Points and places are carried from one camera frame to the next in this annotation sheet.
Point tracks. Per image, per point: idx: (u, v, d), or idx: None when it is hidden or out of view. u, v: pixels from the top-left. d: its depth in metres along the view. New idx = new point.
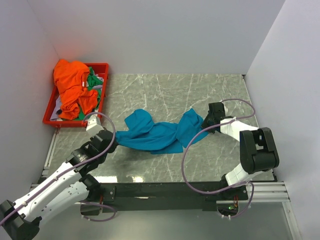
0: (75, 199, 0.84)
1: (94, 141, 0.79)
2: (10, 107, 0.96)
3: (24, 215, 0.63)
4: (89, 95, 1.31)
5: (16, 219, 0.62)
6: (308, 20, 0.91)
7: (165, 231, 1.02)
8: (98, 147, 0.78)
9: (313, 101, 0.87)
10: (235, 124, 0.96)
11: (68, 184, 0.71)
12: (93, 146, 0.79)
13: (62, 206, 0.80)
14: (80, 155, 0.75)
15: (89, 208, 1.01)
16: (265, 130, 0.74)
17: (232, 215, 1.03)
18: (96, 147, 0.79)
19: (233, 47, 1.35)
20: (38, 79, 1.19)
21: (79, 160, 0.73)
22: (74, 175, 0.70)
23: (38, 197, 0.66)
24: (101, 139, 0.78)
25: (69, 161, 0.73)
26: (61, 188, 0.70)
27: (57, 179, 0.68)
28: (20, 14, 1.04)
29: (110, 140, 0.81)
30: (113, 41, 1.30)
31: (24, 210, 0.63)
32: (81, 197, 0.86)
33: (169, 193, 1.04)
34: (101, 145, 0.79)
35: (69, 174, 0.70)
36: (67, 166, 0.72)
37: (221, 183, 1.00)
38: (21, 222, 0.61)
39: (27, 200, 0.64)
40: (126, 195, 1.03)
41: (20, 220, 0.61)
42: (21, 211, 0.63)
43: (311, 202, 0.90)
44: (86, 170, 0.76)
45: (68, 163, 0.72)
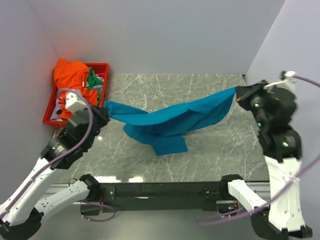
0: (76, 196, 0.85)
1: (68, 128, 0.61)
2: (10, 107, 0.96)
3: (8, 223, 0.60)
4: (89, 95, 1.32)
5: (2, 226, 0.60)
6: (308, 20, 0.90)
7: (165, 231, 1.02)
8: (74, 134, 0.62)
9: (312, 101, 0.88)
10: (291, 192, 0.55)
11: (51, 180, 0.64)
12: (69, 134, 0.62)
13: (63, 204, 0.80)
14: (55, 147, 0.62)
15: (89, 208, 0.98)
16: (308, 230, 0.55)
17: (232, 215, 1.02)
18: (73, 135, 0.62)
19: (233, 47, 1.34)
20: (38, 79, 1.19)
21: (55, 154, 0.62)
22: (51, 173, 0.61)
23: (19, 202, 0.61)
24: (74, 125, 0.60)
25: (45, 156, 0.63)
26: (43, 187, 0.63)
27: (33, 181, 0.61)
28: (21, 15, 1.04)
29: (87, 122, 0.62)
30: (113, 41, 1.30)
31: (8, 218, 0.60)
32: (81, 196, 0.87)
33: (169, 193, 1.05)
34: (77, 131, 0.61)
35: (46, 172, 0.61)
36: (43, 162, 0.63)
37: (221, 183, 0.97)
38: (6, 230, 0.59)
39: (8, 206, 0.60)
40: (126, 195, 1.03)
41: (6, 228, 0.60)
42: (6, 219, 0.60)
43: (311, 202, 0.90)
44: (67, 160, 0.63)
45: (43, 159, 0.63)
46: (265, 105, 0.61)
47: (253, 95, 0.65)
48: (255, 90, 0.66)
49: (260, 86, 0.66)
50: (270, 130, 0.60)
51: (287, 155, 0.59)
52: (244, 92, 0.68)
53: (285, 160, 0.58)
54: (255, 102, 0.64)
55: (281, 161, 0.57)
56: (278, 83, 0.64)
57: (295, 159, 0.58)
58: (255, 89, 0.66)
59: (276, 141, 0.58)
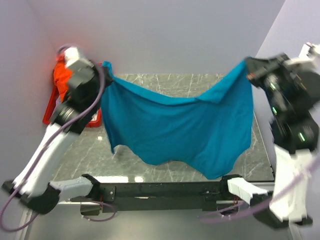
0: (79, 191, 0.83)
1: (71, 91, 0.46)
2: (10, 107, 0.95)
3: (28, 193, 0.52)
4: None
5: (22, 196, 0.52)
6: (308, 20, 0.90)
7: (165, 231, 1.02)
8: (80, 96, 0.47)
9: None
10: (298, 189, 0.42)
11: (67, 146, 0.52)
12: (74, 97, 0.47)
13: (71, 193, 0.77)
14: (64, 112, 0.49)
15: (89, 208, 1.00)
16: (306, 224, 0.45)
17: (233, 214, 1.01)
18: (78, 98, 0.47)
19: (233, 47, 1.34)
20: (38, 79, 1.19)
21: (65, 119, 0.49)
22: (66, 137, 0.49)
23: (36, 171, 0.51)
24: (77, 86, 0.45)
25: (56, 122, 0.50)
26: (57, 154, 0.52)
27: (46, 149, 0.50)
28: (21, 14, 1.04)
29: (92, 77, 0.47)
30: (113, 41, 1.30)
31: (27, 187, 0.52)
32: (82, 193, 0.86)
33: (169, 193, 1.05)
34: (82, 91, 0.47)
35: (59, 137, 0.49)
36: (54, 128, 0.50)
37: (221, 183, 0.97)
38: (26, 201, 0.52)
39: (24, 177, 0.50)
40: (126, 195, 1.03)
41: (26, 198, 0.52)
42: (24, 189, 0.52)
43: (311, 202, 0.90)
44: (81, 127, 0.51)
45: (53, 126, 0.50)
46: (286, 88, 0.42)
47: (270, 75, 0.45)
48: (272, 68, 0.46)
49: (280, 64, 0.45)
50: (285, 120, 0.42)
51: (301, 147, 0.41)
52: (258, 69, 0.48)
53: (297, 154, 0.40)
54: (273, 84, 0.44)
55: (294, 156, 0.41)
56: (301, 60, 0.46)
57: (310, 154, 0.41)
58: (272, 67, 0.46)
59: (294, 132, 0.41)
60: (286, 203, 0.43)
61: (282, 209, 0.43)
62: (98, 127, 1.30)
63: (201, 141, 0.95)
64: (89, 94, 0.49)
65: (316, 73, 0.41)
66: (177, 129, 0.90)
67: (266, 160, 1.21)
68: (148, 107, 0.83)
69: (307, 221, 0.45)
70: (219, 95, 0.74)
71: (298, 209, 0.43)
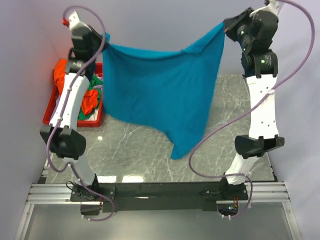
0: (85, 177, 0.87)
1: (76, 43, 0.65)
2: (10, 106, 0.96)
3: (68, 125, 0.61)
4: (89, 95, 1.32)
5: (63, 129, 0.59)
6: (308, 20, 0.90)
7: (165, 231, 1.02)
8: (84, 47, 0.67)
9: (310, 102, 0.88)
10: (267, 103, 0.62)
11: (82, 92, 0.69)
12: (79, 50, 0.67)
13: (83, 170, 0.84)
14: (75, 63, 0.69)
15: (89, 208, 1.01)
16: (277, 144, 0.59)
17: (232, 215, 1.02)
18: (84, 50, 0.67)
19: (233, 47, 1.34)
20: (38, 78, 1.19)
21: (78, 66, 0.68)
22: (84, 79, 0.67)
23: (68, 108, 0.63)
24: (81, 37, 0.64)
25: (71, 71, 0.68)
26: (80, 93, 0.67)
27: (71, 89, 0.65)
28: (21, 14, 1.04)
29: (89, 32, 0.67)
30: (113, 41, 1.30)
31: (66, 123, 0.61)
32: (87, 181, 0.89)
33: (169, 194, 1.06)
34: (86, 43, 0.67)
35: (79, 80, 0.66)
36: (70, 76, 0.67)
37: (221, 183, 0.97)
38: (68, 132, 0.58)
39: (61, 113, 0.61)
40: (126, 195, 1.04)
41: (68, 130, 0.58)
42: (64, 125, 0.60)
43: (312, 201, 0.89)
44: (89, 73, 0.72)
45: (69, 74, 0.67)
46: (251, 30, 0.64)
47: (240, 23, 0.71)
48: (241, 19, 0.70)
49: (246, 14, 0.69)
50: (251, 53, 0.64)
51: (265, 71, 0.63)
52: (231, 23, 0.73)
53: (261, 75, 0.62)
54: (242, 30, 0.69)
55: (259, 77, 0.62)
56: (262, 8, 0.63)
57: (271, 75, 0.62)
58: (241, 18, 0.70)
59: (257, 58, 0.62)
60: (257, 121, 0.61)
61: (256, 127, 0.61)
62: (98, 127, 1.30)
63: (178, 103, 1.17)
64: (89, 46, 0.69)
65: (273, 14, 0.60)
66: (164, 86, 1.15)
67: (266, 160, 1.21)
68: (140, 61, 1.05)
69: (278, 139, 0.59)
70: (199, 48, 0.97)
71: (269, 127, 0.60)
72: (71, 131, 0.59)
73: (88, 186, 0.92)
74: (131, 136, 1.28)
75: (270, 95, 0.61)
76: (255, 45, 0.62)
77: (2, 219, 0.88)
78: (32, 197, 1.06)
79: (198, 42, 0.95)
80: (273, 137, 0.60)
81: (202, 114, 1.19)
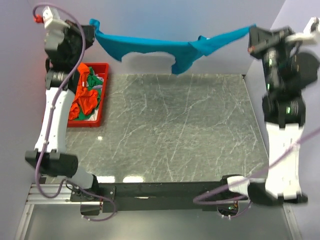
0: (85, 180, 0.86)
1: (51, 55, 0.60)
2: (10, 106, 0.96)
3: (56, 149, 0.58)
4: (89, 95, 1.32)
5: (51, 153, 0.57)
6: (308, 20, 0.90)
7: (164, 231, 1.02)
8: (61, 56, 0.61)
9: (311, 102, 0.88)
10: (289, 159, 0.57)
11: (67, 107, 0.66)
12: (57, 61, 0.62)
13: (80, 178, 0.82)
14: (55, 75, 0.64)
15: (89, 208, 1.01)
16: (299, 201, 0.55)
17: (232, 215, 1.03)
18: (62, 60, 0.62)
19: (233, 47, 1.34)
20: (38, 79, 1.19)
21: (59, 79, 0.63)
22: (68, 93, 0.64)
23: (54, 129, 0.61)
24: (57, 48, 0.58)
25: (52, 86, 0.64)
26: (64, 110, 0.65)
27: (55, 107, 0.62)
28: (21, 14, 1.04)
29: (65, 39, 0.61)
30: None
31: (52, 145, 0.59)
32: (86, 184, 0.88)
33: (170, 193, 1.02)
34: (62, 51, 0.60)
35: (63, 95, 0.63)
36: (53, 90, 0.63)
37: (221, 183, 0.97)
38: (57, 157, 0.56)
39: (46, 136, 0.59)
40: (126, 195, 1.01)
41: (56, 155, 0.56)
42: (50, 148, 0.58)
43: (311, 201, 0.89)
44: (73, 84, 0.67)
45: (52, 89, 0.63)
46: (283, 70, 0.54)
47: (269, 49, 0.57)
48: (272, 43, 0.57)
49: (280, 40, 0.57)
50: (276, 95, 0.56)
51: (290, 122, 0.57)
52: (258, 42, 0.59)
53: (286, 126, 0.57)
54: (271, 57, 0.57)
55: (281, 128, 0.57)
56: (305, 36, 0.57)
57: (297, 126, 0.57)
58: (274, 41, 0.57)
59: (281, 109, 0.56)
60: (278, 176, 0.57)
61: (276, 183, 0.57)
62: (98, 127, 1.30)
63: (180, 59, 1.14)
64: (67, 54, 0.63)
65: (310, 56, 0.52)
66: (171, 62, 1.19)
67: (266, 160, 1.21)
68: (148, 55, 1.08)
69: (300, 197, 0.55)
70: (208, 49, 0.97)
71: (290, 183, 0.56)
72: (59, 155, 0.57)
73: (87, 189, 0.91)
74: (131, 136, 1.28)
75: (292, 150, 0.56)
76: (288, 88, 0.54)
77: (2, 220, 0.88)
78: (32, 197, 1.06)
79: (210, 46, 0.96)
80: (296, 195, 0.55)
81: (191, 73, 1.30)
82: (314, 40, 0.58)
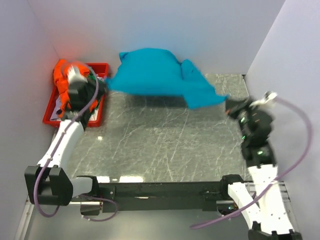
0: (84, 186, 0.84)
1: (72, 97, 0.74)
2: (10, 106, 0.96)
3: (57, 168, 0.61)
4: None
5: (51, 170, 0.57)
6: (308, 20, 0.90)
7: (164, 231, 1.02)
8: (79, 99, 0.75)
9: (311, 102, 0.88)
10: (273, 193, 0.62)
11: (75, 138, 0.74)
12: (74, 102, 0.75)
13: (78, 187, 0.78)
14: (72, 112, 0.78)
15: (89, 208, 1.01)
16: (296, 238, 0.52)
17: (232, 215, 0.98)
18: (79, 102, 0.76)
19: (233, 47, 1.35)
20: (38, 78, 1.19)
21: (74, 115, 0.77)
22: (79, 125, 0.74)
23: (60, 149, 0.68)
24: (76, 92, 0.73)
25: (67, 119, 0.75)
26: (73, 139, 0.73)
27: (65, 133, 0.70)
28: (21, 14, 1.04)
29: (83, 85, 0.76)
30: (113, 41, 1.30)
31: (55, 162, 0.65)
32: (86, 189, 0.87)
33: (170, 194, 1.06)
34: (80, 96, 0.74)
35: (74, 126, 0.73)
36: (66, 123, 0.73)
37: (221, 183, 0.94)
38: (56, 173, 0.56)
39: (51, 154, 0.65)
40: (126, 195, 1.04)
41: (56, 171, 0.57)
42: (52, 165, 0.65)
43: (311, 201, 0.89)
44: (85, 122, 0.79)
45: (66, 122, 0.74)
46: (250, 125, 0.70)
47: (241, 110, 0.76)
48: (242, 106, 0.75)
49: (247, 104, 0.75)
50: (249, 144, 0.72)
51: (265, 162, 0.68)
52: (233, 107, 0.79)
53: (261, 166, 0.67)
54: (242, 117, 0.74)
55: (259, 167, 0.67)
56: (261, 102, 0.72)
57: (272, 165, 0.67)
58: (242, 105, 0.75)
59: (253, 152, 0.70)
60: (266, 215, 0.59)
61: (267, 222, 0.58)
62: (98, 127, 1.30)
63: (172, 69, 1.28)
64: (83, 98, 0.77)
65: (269, 115, 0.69)
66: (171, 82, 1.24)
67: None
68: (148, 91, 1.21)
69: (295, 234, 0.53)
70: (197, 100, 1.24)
71: (281, 221, 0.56)
72: (60, 172, 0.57)
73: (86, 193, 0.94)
74: (131, 136, 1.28)
75: (274, 185, 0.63)
76: (253, 138, 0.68)
77: (2, 220, 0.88)
78: None
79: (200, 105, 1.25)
80: (289, 232, 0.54)
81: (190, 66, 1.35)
82: (268, 104, 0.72)
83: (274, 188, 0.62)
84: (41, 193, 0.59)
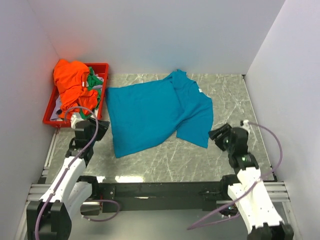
0: (83, 197, 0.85)
1: (78, 135, 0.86)
2: (10, 106, 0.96)
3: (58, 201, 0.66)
4: (89, 95, 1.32)
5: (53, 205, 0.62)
6: (308, 20, 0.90)
7: (164, 232, 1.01)
8: (85, 136, 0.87)
9: (311, 101, 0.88)
10: (259, 190, 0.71)
11: (76, 174, 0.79)
12: (79, 139, 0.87)
13: (78, 203, 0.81)
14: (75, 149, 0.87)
15: (89, 208, 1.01)
16: (287, 233, 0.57)
17: (232, 214, 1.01)
18: (84, 139, 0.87)
19: (233, 47, 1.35)
20: (38, 79, 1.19)
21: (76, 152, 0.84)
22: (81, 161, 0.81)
23: (62, 185, 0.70)
24: (82, 130, 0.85)
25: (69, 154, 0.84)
26: (74, 176, 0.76)
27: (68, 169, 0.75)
28: (21, 14, 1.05)
29: (89, 125, 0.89)
30: (113, 41, 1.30)
31: (57, 197, 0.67)
32: (86, 195, 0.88)
33: (168, 193, 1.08)
34: (86, 134, 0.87)
35: (77, 162, 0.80)
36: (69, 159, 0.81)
37: (221, 183, 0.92)
38: (57, 209, 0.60)
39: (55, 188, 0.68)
40: (126, 195, 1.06)
41: (57, 206, 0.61)
42: (54, 199, 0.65)
43: (311, 202, 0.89)
44: (87, 157, 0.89)
45: (69, 158, 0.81)
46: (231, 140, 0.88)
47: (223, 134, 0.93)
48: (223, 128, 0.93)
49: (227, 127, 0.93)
50: (235, 155, 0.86)
51: (249, 165, 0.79)
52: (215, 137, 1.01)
53: (246, 169, 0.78)
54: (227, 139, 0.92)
55: (244, 170, 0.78)
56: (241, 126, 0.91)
57: (255, 168, 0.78)
58: (223, 128, 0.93)
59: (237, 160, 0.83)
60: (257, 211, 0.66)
61: (258, 218, 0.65)
62: None
63: (171, 105, 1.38)
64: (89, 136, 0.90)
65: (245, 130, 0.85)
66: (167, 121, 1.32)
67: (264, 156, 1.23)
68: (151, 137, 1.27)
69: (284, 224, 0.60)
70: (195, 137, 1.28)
71: (269, 214, 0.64)
72: (61, 208, 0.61)
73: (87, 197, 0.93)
74: None
75: (259, 183, 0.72)
76: (235, 149, 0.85)
77: (2, 220, 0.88)
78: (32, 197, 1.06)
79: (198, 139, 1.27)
80: (279, 224, 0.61)
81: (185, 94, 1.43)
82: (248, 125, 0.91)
83: (259, 186, 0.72)
84: (40, 230, 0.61)
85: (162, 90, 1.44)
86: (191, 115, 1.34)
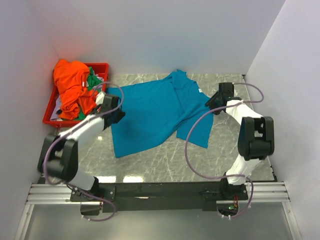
0: (86, 180, 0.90)
1: (105, 101, 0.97)
2: (10, 107, 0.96)
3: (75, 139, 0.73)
4: (89, 95, 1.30)
5: (67, 141, 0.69)
6: (307, 20, 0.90)
7: (164, 231, 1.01)
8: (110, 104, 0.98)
9: (311, 101, 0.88)
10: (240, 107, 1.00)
11: (92, 131, 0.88)
12: (105, 106, 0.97)
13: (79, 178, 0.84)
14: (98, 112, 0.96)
15: (89, 208, 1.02)
16: (267, 120, 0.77)
17: (232, 215, 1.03)
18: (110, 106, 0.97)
19: (233, 47, 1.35)
20: (38, 78, 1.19)
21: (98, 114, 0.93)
22: (99, 121, 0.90)
23: (79, 130, 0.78)
24: (111, 98, 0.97)
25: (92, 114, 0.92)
26: (90, 131, 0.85)
27: (88, 122, 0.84)
28: (21, 14, 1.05)
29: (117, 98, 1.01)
30: (113, 41, 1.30)
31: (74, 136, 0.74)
32: (88, 184, 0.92)
33: (169, 194, 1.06)
34: (112, 102, 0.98)
35: (97, 120, 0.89)
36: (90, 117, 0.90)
37: (221, 182, 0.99)
38: (70, 144, 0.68)
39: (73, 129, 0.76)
40: (126, 195, 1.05)
41: (70, 142, 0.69)
42: (71, 137, 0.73)
43: (311, 201, 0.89)
44: (106, 122, 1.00)
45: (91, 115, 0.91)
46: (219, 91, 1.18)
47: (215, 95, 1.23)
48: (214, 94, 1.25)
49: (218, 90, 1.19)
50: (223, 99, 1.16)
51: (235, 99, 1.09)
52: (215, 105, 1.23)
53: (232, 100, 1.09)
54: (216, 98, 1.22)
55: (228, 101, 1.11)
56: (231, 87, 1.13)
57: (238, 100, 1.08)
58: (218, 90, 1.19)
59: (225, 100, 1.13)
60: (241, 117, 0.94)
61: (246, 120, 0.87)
62: None
63: (171, 105, 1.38)
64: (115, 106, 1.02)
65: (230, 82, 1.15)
66: (167, 121, 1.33)
67: None
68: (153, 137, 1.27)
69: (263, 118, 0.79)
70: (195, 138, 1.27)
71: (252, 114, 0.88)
72: (73, 145, 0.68)
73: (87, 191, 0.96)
74: None
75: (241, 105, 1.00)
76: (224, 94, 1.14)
77: (2, 220, 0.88)
78: (32, 197, 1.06)
79: (199, 139, 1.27)
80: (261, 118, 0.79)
81: (185, 93, 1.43)
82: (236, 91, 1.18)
83: (242, 106, 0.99)
84: (49, 163, 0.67)
85: (162, 89, 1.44)
86: (190, 115, 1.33)
